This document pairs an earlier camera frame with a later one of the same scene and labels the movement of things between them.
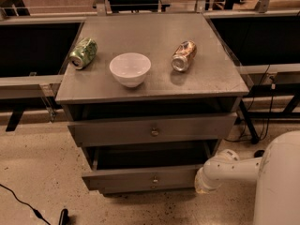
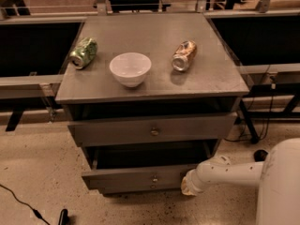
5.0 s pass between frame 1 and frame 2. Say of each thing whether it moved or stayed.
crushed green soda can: stayed
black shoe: stayed
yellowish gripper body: moved
